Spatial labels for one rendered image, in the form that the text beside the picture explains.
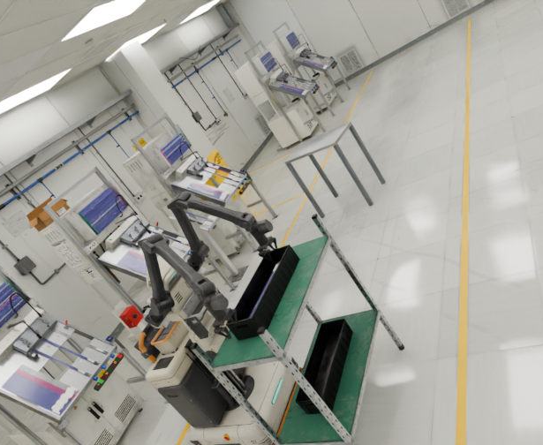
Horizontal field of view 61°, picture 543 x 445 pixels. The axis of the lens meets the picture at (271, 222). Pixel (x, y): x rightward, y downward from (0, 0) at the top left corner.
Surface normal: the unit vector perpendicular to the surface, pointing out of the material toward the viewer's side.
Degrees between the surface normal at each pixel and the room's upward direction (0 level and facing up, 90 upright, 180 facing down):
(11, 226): 90
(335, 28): 90
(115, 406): 90
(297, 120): 90
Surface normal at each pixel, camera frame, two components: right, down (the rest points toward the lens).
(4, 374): 0.19, -0.75
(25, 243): 0.77, -0.30
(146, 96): -0.33, 0.56
